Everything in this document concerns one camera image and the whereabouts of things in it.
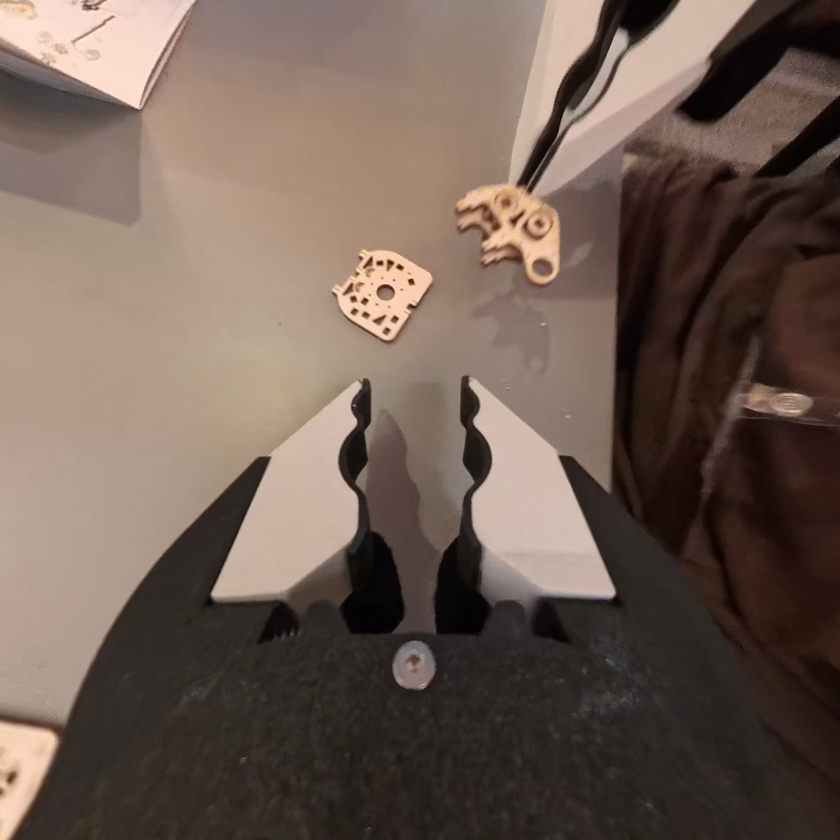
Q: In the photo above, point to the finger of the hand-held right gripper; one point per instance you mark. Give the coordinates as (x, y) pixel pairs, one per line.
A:
(656, 72)
(544, 85)

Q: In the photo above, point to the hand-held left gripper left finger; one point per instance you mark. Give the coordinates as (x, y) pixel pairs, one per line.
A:
(295, 512)

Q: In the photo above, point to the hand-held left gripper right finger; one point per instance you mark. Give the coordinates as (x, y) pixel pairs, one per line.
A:
(531, 518)

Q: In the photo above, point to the assembled wooden model piece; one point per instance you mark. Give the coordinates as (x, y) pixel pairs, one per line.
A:
(518, 226)

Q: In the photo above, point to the perforated wooden plate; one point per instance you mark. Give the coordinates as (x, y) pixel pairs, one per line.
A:
(384, 295)

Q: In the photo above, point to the brown clothing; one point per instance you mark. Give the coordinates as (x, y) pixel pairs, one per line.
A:
(735, 295)

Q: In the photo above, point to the pale cutout sheet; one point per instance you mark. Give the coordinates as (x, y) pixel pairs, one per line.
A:
(23, 781)

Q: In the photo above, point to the open instruction booklet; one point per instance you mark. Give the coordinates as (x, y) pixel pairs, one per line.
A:
(111, 46)

